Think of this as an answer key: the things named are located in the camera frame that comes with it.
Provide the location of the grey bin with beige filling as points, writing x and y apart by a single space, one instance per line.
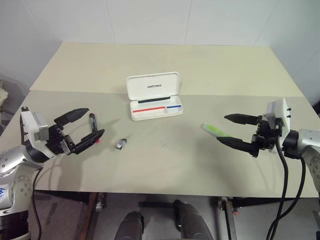
11 100

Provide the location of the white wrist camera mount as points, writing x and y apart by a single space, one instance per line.
283 110
27 125

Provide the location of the grey metal table leg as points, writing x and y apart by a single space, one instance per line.
228 220

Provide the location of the dark grey rounded shape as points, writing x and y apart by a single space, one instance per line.
130 227
192 222

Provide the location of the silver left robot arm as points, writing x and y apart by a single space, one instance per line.
15 180

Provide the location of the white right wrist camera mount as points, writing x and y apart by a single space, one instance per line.
283 110

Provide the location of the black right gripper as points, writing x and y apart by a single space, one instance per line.
266 135

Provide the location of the light green highlighter pen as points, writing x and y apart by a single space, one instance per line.
215 130

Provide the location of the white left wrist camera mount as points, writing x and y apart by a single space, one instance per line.
27 125

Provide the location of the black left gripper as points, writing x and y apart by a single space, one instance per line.
56 140

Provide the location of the white pen case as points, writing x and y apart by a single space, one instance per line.
152 86

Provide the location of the black crossbar under table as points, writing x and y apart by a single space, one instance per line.
156 204

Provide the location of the brown table leg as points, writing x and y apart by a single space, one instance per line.
86 217

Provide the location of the black marker with red cap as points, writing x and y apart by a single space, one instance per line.
93 122

